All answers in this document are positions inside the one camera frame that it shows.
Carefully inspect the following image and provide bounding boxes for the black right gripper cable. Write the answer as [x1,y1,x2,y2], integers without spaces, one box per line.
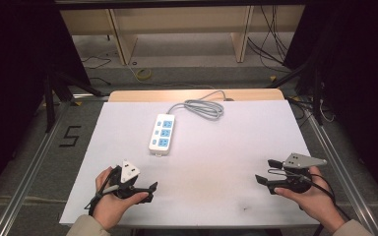
[303,172,352,221]

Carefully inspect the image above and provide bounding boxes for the black metal stand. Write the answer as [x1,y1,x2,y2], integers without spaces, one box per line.
[267,48,326,127]
[42,67,110,134]

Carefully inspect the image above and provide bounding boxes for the grey power strip cable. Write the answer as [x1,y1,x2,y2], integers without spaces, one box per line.
[165,89,234,122]

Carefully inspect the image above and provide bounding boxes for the thin black floor cable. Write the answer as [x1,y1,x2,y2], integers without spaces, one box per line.
[81,54,112,71]

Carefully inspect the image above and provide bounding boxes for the person's right hand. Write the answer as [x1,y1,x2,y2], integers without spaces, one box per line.
[273,165,338,234]

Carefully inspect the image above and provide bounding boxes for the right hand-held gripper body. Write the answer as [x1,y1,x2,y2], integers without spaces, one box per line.
[266,152,328,195]

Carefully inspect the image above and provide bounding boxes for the aluminium floor rail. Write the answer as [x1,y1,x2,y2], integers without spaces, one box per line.
[303,104,378,236]
[0,94,75,236]

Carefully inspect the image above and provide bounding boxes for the white power strip blue sockets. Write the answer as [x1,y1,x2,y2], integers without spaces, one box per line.
[148,112,176,158]

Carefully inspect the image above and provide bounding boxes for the bundle of black floor cables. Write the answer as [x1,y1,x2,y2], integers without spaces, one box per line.
[246,5,293,74]

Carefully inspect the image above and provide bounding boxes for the yellow tape roll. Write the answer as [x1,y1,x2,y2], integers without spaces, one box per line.
[135,67,154,82]

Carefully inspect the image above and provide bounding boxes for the light wooden desk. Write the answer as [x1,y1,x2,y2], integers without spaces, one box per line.
[59,4,307,66]

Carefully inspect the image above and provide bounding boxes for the thin white cable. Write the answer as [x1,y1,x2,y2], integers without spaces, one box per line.
[318,97,337,124]

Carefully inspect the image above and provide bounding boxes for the dark curtain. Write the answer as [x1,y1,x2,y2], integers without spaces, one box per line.
[283,0,378,210]
[0,0,92,207]

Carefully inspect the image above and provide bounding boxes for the person's left hand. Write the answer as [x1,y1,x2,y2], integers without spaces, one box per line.
[93,166,150,231]

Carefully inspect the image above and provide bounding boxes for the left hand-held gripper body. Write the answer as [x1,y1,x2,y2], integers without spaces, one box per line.
[110,158,146,200]

